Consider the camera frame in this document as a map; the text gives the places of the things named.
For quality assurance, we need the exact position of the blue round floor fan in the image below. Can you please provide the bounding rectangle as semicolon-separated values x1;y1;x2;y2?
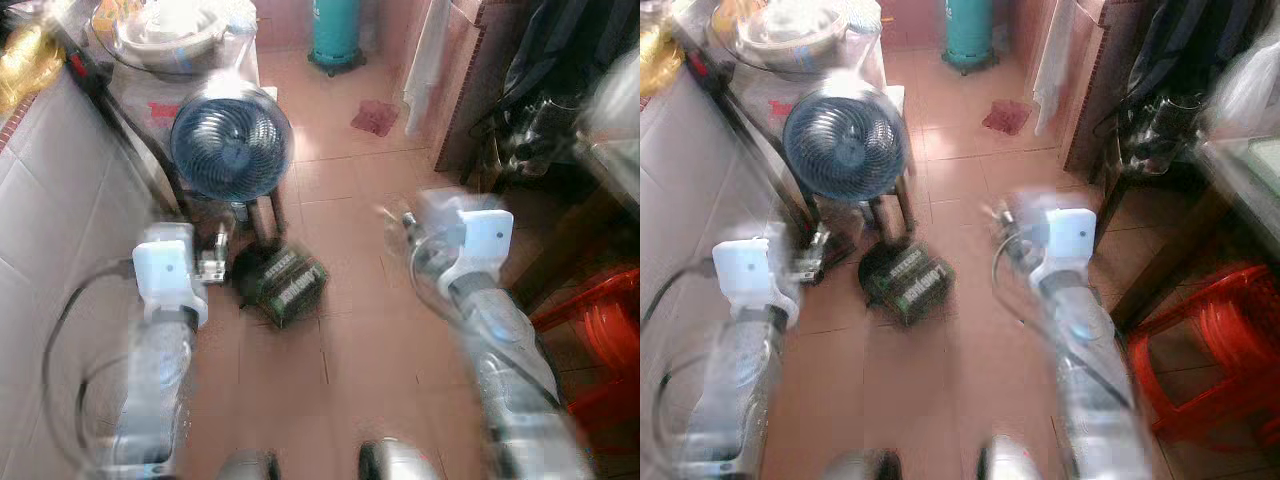
781;84;911;205
168;84;297;205

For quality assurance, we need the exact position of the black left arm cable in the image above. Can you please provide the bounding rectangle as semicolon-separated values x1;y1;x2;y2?
41;258;137;446
642;258;717;331

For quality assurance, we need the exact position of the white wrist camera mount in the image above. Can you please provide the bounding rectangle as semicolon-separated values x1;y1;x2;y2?
414;190;514;301
1018;205;1099;293
711;236;802;327
131;224;210;327

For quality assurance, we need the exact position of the white hanging cloth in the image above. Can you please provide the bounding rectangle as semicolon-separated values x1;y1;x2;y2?
402;0;453;138
1032;0;1078;137

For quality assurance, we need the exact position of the dark pack with green print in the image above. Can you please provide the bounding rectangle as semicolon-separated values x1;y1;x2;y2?
858;240;958;328
233;243;331;330

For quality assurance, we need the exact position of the red plastic stool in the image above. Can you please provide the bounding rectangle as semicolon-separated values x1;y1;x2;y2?
1128;260;1280;449
528;264;641;433

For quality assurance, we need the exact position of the red floor rag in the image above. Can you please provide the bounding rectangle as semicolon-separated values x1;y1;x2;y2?
981;99;1033;137
350;99;400;139

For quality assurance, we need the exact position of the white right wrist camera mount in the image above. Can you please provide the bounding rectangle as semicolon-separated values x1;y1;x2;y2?
1018;205;1099;293
414;190;514;301

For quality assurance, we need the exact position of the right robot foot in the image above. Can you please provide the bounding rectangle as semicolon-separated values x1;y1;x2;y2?
983;434;1053;480
357;437;443;480

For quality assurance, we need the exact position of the pale round basin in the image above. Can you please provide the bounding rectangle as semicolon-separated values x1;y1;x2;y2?
113;0;229;73
733;0;853;73

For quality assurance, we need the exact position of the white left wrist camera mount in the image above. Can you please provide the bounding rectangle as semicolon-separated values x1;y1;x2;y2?
711;236;802;327
131;224;210;327

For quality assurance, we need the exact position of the yellow plastic bag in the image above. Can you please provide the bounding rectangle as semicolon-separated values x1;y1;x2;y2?
640;20;687;98
0;24;67;113

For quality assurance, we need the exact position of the wooden table with glass top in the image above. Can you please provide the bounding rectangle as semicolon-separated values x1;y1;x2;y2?
1110;135;1280;331

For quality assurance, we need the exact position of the white plastic bag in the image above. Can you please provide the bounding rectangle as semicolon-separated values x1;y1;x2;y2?
584;48;641;143
1204;38;1280;143

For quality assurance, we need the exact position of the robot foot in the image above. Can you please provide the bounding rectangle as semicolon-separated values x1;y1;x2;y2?
357;437;443;480
214;450;283;480
828;452;903;480
983;434;1053;480

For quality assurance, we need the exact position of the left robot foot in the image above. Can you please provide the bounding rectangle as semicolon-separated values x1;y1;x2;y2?
828;452;903;480
214;450;283;480

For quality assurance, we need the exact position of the black hanging bag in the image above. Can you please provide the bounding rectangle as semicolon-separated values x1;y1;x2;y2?
500;0;625;113
1130;0;1263;113

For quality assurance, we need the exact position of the teal gas cylinder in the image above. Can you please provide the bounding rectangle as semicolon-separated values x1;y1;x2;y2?
307;0;367;77
944;0;998;75

